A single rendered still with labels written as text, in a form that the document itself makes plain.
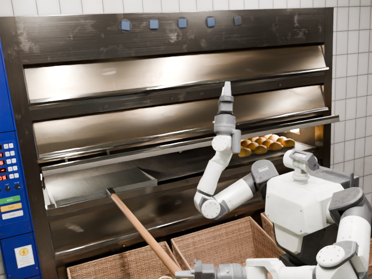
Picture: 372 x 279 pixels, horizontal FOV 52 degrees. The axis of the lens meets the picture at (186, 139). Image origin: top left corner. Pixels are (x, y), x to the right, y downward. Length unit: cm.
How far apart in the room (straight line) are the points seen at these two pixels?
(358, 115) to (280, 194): 159
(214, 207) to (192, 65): 89
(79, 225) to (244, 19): 145
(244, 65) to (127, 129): 79
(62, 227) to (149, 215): 47
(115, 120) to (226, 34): 79
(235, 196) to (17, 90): 109
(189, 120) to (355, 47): 130
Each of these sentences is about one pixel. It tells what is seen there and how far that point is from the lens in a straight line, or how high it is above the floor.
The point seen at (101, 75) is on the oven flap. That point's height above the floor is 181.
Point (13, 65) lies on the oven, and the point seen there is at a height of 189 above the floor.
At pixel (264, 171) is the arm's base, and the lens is 161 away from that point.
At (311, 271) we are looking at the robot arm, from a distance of 118.
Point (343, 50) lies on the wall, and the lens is 279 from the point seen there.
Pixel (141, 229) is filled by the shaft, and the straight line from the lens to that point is 160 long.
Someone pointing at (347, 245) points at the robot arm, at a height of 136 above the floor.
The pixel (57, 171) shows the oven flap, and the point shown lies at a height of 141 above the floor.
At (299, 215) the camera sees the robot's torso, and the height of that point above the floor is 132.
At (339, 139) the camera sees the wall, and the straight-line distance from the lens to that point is 286.
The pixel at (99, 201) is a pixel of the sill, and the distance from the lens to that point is 208.
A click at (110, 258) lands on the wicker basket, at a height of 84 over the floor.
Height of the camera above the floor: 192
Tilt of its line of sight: 14 degrees down
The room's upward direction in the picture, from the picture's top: 4 degrees counter-clockwise
